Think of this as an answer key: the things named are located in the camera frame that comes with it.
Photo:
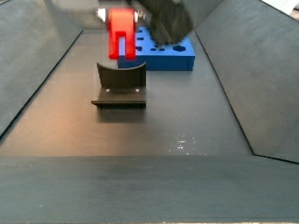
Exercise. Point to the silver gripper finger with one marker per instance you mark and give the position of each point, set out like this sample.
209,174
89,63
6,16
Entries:
102,14
137,16

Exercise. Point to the red square-circle peg object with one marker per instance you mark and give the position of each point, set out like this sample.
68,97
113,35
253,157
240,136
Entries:
122,28

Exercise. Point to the blue foam shape fixture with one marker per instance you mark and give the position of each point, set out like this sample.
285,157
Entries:
161,58

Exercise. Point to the dark grey curved holder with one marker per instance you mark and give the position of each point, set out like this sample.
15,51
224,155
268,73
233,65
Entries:
122,86

